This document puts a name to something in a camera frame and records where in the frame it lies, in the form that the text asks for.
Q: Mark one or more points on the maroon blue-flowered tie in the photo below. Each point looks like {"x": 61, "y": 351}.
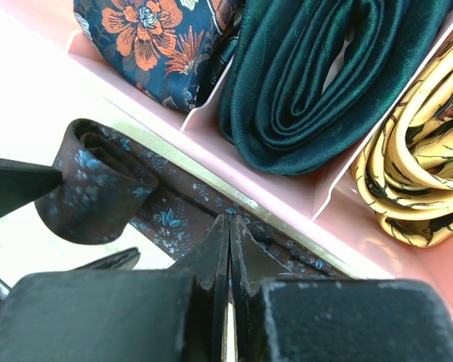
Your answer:
{"x": 111, "y": 181}

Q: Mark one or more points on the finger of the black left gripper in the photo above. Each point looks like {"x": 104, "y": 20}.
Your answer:
{"x": 122, "y": 260}
{"x": 22, "y": 183}

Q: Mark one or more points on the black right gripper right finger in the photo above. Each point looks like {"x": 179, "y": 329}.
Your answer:
{"x": 281, "y": 317}

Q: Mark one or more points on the yellow patterned rolled tie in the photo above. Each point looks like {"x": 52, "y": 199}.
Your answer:
{"x": 405, "y": 171}

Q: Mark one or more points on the dark green rolled tie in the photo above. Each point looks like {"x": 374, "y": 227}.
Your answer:
{"x": 311, "y": 78}

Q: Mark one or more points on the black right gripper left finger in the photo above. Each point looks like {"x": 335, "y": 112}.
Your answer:
{"x": 173, "y": 314}

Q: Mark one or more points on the navy orange floral rolled tie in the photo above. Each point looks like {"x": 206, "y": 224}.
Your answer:
{"x": 172, "y": 51}

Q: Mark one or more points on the pink divided organizer box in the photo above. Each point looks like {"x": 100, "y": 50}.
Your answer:
{"x": 50, "y": 74}

